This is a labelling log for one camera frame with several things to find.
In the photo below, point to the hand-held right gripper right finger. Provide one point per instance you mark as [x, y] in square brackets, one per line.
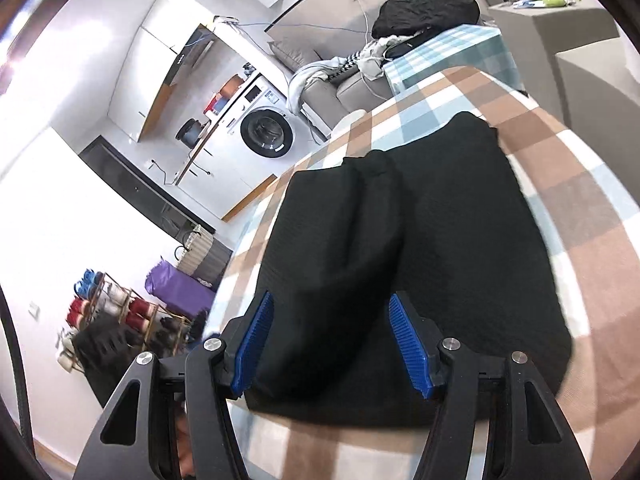
[407, 345]

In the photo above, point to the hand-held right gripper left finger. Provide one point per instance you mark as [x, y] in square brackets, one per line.
[252, 345]

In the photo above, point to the black knit garment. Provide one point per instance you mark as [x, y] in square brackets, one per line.
[450, 240]

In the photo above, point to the purple bag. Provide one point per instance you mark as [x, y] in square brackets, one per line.
[180, 292]

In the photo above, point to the wicker basket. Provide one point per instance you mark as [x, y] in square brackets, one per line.
[202, 255]

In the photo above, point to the wooden shoe rack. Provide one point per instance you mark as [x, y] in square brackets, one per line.
[130, 310]

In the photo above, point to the dark oven cabinet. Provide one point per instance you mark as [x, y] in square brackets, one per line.
[140, 190]

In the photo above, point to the white washing machine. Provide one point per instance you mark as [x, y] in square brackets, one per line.
[267, 130]

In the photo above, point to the checkered tablecloth table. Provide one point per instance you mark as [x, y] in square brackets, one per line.
[575, 200]

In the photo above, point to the black pot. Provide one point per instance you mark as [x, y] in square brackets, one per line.
[189, 132]

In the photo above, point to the grey sofa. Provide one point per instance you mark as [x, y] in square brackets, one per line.
[350, 95]

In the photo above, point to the orange pot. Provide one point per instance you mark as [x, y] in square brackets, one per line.
[233, 85]

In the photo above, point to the light grey cloth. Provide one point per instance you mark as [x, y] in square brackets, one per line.
[307, 77]

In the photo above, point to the black white striped cloth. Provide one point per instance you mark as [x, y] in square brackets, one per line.
[347, 65]

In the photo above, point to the range hood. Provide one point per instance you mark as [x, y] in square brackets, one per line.
[190, 55]

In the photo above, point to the teal checked blanket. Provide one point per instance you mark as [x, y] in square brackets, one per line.
[450, 50]

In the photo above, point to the black quilted jacket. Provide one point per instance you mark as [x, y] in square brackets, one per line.
[425, 10]

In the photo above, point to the grey upholstered ledge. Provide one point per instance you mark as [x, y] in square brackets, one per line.
[590, 60]

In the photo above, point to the white wall cabinet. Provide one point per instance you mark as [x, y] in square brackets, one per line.
[145, 70]

